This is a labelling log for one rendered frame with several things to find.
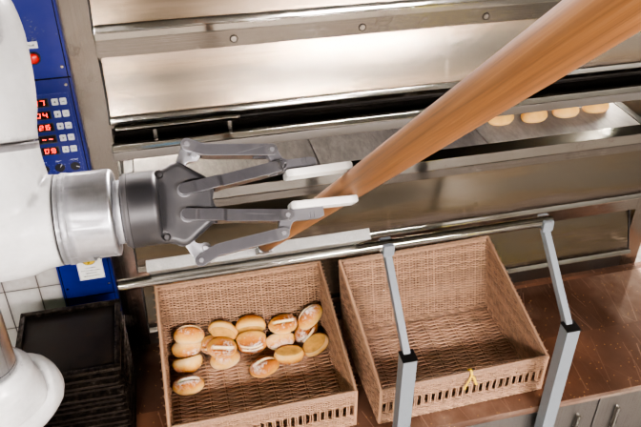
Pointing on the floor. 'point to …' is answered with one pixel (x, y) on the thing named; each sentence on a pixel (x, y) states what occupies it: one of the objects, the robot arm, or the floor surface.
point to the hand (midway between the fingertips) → (320, 187)
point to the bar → (403, 397)
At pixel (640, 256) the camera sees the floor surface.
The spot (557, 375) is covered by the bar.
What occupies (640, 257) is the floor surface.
